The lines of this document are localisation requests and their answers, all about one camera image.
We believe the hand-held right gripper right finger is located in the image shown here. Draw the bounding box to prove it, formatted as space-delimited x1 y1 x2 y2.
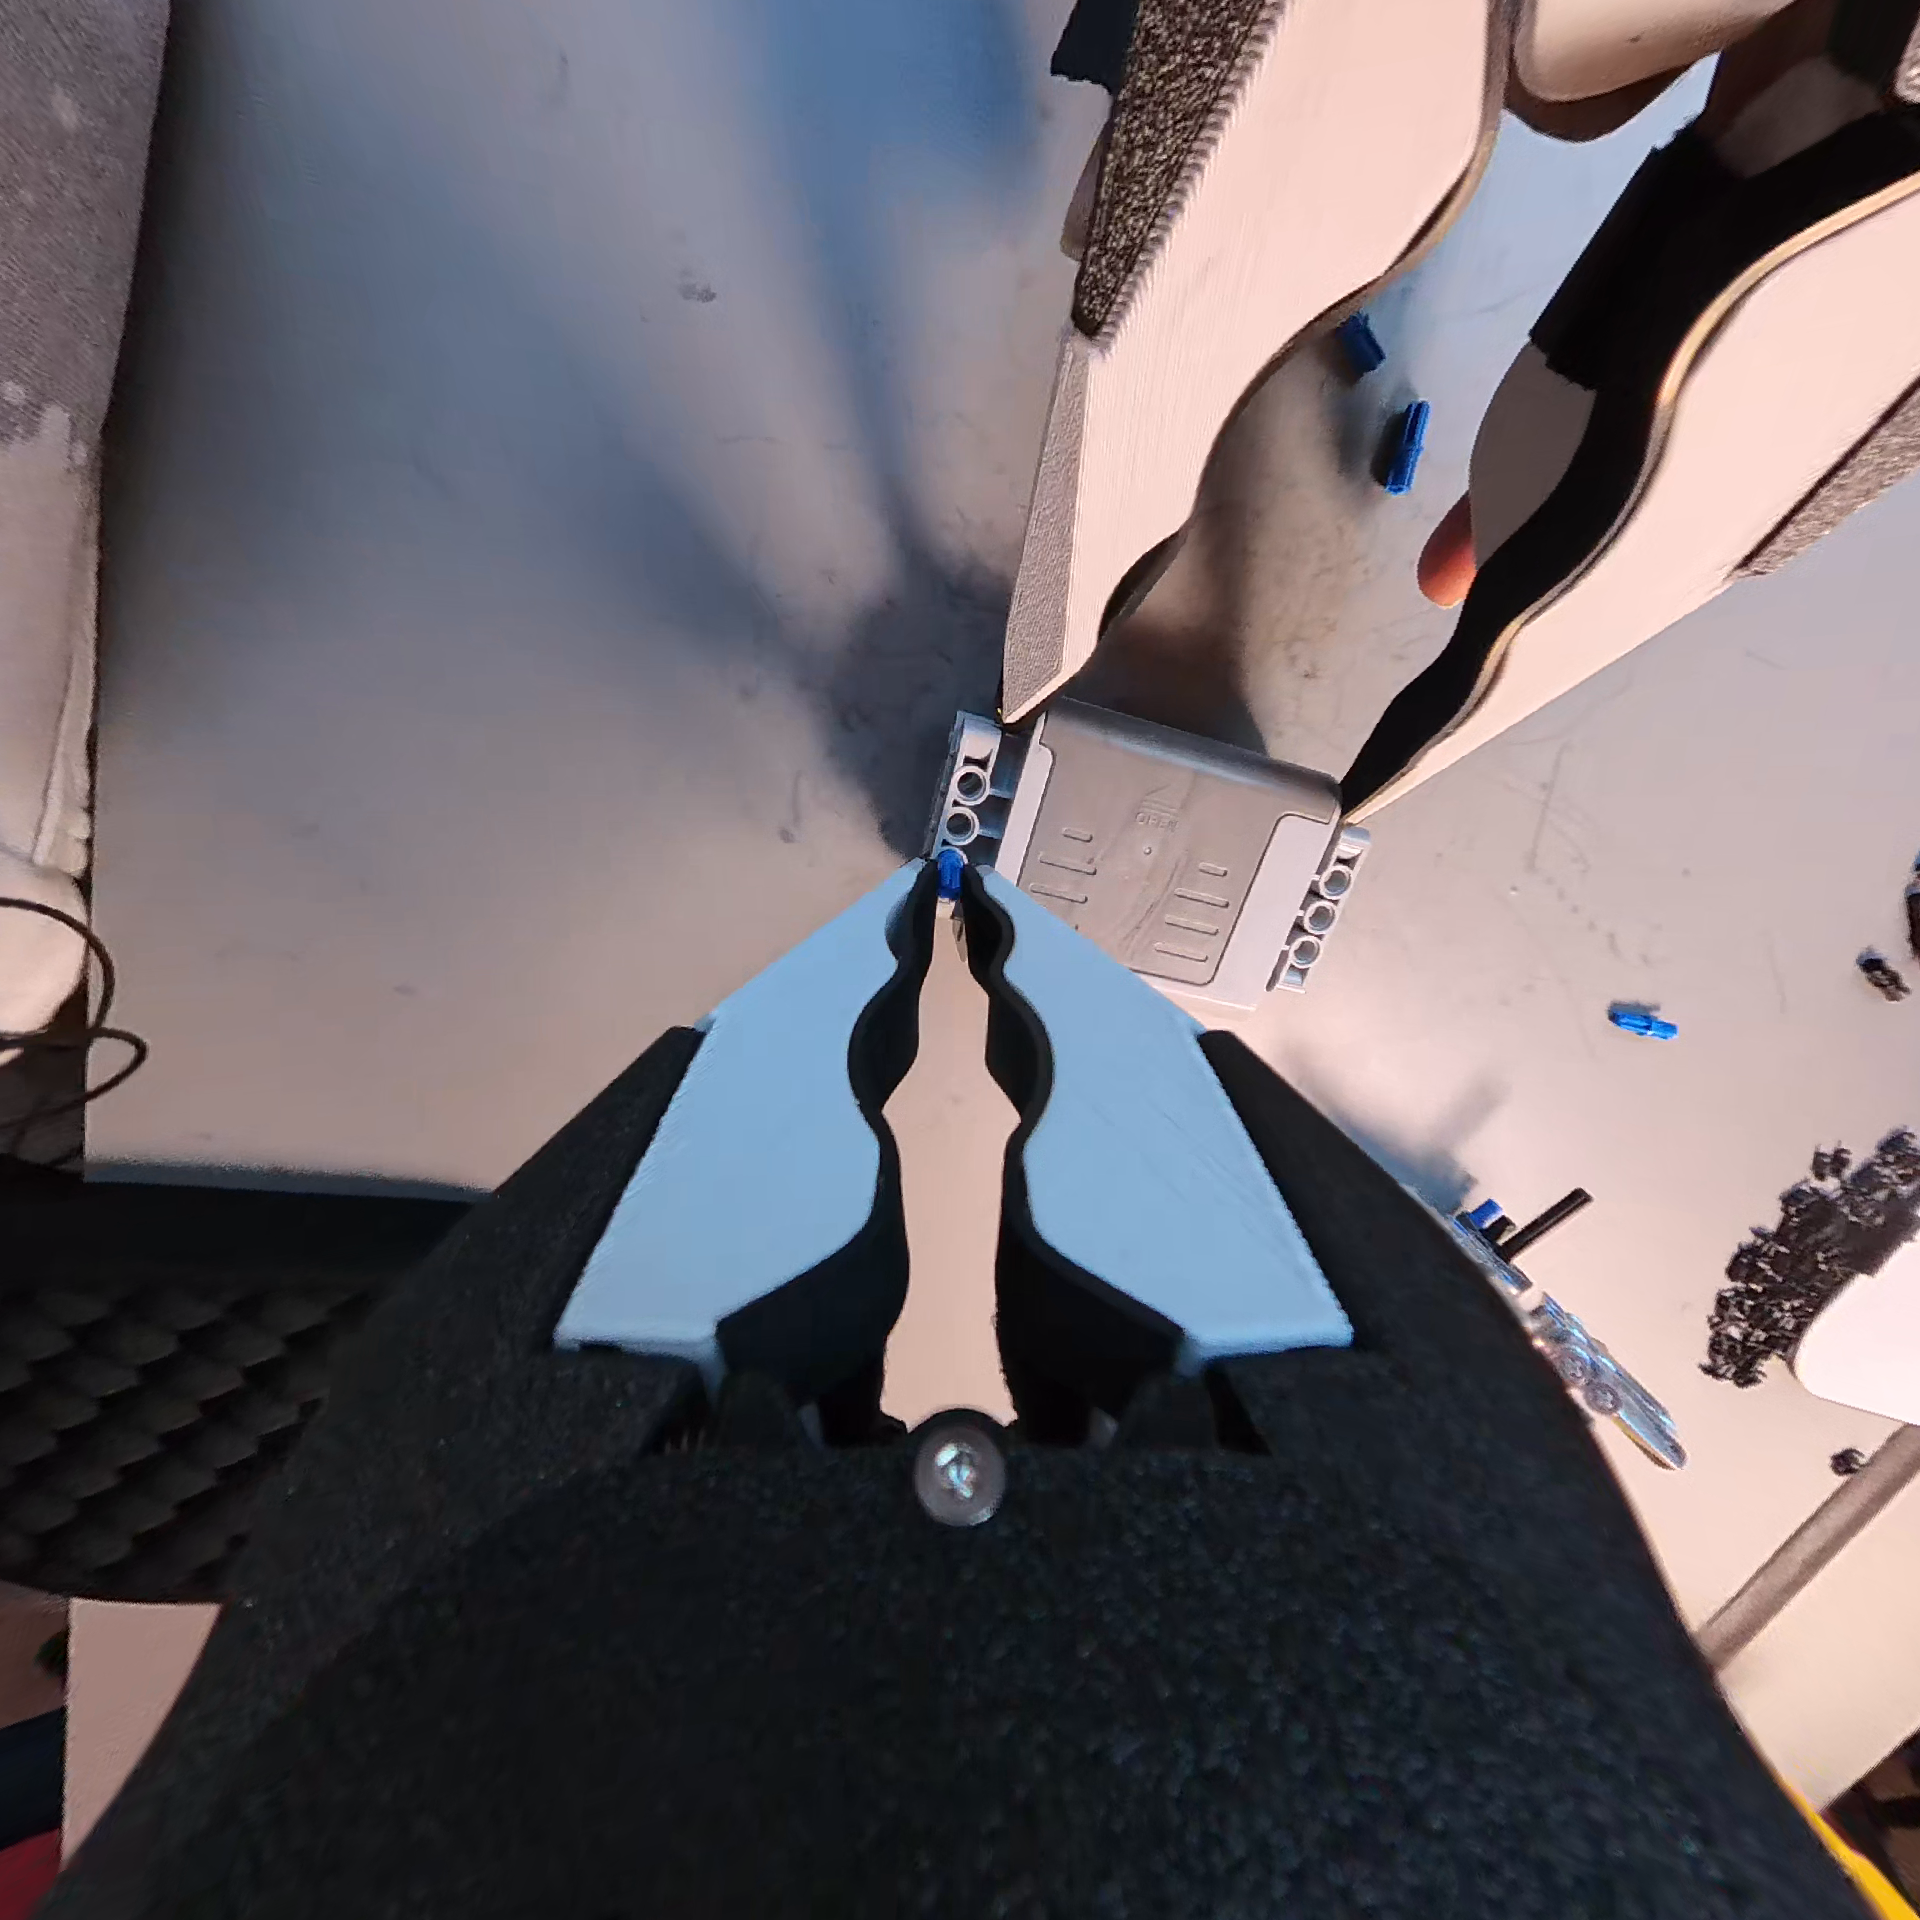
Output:
950 865 1360 1426

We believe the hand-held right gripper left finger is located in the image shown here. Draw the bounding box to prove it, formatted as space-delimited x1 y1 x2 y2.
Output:
554 865 965 1426

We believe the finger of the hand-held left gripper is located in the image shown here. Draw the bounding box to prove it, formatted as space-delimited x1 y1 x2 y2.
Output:
1336 168 1920 819
998 0 1501 723

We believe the grey battery box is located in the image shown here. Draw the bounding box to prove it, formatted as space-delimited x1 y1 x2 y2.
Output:
924 698 1373 1002

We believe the grey transparent engine model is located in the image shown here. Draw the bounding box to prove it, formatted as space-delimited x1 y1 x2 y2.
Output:
1450 1187 1693 1473

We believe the grey desk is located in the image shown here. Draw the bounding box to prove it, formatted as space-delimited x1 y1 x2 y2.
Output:
63 0 1920 1803

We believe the pile of black links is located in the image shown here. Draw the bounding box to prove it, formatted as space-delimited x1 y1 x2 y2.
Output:
1700 1133 1920 1388

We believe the thin black cable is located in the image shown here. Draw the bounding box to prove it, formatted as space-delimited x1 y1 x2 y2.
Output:
0 894 155 1179

